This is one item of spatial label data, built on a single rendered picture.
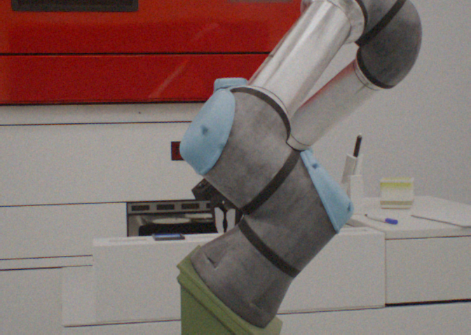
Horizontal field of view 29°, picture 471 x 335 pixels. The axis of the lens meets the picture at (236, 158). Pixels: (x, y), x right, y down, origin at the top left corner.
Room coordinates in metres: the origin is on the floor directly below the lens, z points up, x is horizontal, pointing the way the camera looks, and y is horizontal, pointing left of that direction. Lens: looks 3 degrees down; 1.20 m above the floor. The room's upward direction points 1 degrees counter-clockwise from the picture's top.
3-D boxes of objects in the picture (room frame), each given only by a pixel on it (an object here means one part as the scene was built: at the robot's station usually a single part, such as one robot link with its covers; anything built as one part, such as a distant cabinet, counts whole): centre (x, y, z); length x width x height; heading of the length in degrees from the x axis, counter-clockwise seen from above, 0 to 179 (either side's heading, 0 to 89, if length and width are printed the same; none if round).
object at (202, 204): (2.32, 0.06, 0.96); 0.44 x 0.01 x 0.02; 101
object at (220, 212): (1.99, 0.02, 0.95); 0.06 x 0.03 x 0.09; 136
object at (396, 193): (2.14, -0.37, 1.00); 0.07 x 0.07 x 0.07; 75
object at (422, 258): (2.08, -0.40, 0.89); 0.62 x 0.35 x 0.14; 11
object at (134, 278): (1.74, 0.00, 0.89); 0.55 x 0.09 x 0.14; 101
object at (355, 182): (2.05, -0.26, 1.03); 0.06 x 0.04 x 0.13; 11
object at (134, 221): (2.31, 0.06, 0.89); 0.44 x 0.02 x 0.10; 101
